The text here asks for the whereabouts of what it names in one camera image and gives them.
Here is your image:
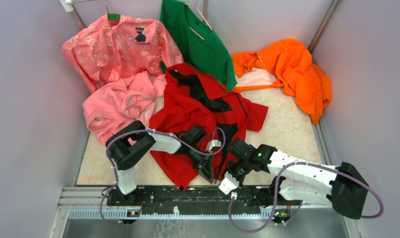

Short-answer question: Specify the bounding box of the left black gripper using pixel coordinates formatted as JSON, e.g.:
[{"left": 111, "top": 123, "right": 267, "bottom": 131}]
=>
[{"left": 187, "top": 143, "right": 215, "bottom": 183}]

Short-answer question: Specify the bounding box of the red jacket black lining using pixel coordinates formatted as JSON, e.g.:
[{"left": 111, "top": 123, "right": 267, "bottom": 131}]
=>
[{"left": 149, "top": 63, "right": 268, "bottom": 190}]

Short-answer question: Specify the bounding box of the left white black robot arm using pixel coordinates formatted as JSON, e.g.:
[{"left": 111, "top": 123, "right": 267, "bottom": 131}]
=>
[{"left": 104, "top": 120, "right": 224, "bottom": 206}]

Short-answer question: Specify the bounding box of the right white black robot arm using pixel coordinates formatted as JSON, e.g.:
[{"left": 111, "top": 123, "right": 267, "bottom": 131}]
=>
[{"left": 219, "top": 139, "right": 368, "bottom": 220}]

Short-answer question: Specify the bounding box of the pink patterned bear jacket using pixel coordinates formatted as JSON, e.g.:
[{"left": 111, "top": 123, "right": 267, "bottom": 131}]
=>
[{"left": 61, "top": 15, "right": 184, "bottom": 93}]

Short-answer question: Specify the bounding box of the plain pink garment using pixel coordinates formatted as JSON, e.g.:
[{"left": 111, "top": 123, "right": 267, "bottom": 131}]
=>
[{"left": 83, "top": 71, "right": 167, "bottom": 145}]

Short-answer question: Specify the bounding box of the orange garment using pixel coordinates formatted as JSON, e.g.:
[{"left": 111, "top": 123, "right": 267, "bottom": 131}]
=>
[{"left": 231, "top": 38, "right": 332, "bottom": 125}]

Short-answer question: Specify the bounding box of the green shirt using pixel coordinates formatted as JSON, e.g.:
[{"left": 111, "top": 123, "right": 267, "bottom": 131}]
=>
[{"left": 160, "top": 0, "right": 237, "bottom": 91}]

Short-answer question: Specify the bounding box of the pink clothes hanger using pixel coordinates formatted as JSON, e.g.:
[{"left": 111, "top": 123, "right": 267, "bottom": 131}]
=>
[{"left": 184, "top": 0, "right": 214, "bottom": 41}]

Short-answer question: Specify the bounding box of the green clothes hanger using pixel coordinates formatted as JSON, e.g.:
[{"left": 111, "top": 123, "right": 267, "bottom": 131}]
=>
[{"left": 105, "top": 0, "right": 121, "bottom": 21}]

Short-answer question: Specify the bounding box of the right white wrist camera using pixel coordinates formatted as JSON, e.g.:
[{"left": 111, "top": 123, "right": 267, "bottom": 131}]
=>
[{"left": 218, "top": 172, "right": 239, "bottom": 195}]

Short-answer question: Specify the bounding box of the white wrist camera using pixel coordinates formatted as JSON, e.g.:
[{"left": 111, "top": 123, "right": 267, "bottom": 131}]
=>
[
  {"left": 206, "top": 139, "right": 222, "bottom": 152},
  {"left": 218, "top": 172, "right": 239, "bottom": 195}
]

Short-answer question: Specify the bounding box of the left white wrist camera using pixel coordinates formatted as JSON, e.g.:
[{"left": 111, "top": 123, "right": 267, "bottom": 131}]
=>
[{"left": 206, "top": 139, "right": 222, "bottom": 152}]

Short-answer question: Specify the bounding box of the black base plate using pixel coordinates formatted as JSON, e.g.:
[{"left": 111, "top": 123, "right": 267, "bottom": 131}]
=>
[{"left": 107, "top": 185, "right": 299, "bottom": 215}]

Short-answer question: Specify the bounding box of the white toothed cable strip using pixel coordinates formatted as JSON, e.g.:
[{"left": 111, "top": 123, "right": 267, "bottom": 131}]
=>
[{"left": 68, "top": 207, "right": 275, "bottom": 221}]

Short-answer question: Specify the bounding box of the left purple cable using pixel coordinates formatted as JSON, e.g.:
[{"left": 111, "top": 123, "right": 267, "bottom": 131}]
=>
[{"left": 99, "top": 126, "right": 227, "bottom": 227}]

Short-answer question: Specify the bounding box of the aluminium frame rail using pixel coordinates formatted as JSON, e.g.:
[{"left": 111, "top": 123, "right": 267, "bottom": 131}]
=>
[{"left": 57, "top": 185, "right": 355, "bottom": 210}]

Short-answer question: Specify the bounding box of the metal corner post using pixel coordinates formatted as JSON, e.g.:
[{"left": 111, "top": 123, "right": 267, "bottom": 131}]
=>
[{"left": 308, "top": 0, "right": 342, "bottom": 54}]

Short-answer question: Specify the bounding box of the white rail bracket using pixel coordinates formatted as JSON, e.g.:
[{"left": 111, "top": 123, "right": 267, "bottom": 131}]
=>
[{"left": 59, "top": 0, "right": 97, "bottom": 12}]

